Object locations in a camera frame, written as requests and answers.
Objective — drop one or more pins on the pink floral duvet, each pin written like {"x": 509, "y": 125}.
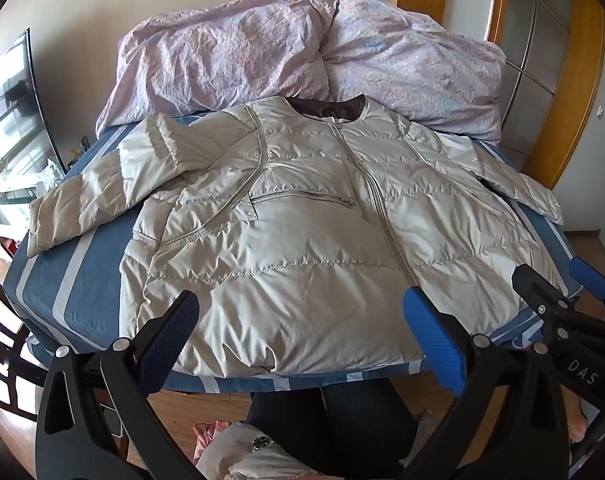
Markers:
{"x": 222, "y": 50}

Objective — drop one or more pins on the person's dark trousers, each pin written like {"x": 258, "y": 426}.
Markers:
{"x": 352, "y": 425}

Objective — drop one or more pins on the blue white striped bed sheet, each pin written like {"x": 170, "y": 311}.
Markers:
{"x": 82, "y": 300}

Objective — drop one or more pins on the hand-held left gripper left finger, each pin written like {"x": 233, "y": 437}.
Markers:
{"x": 170, "y": 340}

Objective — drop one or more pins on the person's white jacket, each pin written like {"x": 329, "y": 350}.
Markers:
{"x": 252, "y": 452}

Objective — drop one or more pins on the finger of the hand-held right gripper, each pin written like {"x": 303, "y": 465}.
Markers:
{"x": 590, "y": 275}
{"x": 530, "y": 282}

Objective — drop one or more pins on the dark wooden chair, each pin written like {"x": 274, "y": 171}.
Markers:
{"x": 2, "y": 340}

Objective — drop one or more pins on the beige puffer jacket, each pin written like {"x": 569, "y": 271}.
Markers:
{"x": 292, "y": 240}

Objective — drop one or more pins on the wooden door frame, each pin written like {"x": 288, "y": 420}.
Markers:
{"x": 580, "y": 85}

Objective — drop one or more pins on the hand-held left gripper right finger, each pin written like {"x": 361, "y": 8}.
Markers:
{"x": 432, "y": 335}

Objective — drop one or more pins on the frosted glass door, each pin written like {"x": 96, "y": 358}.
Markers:
{"x": 537, "y": 35}

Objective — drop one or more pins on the person's right hand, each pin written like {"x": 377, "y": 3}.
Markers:
{"x": 577, "y": 422}

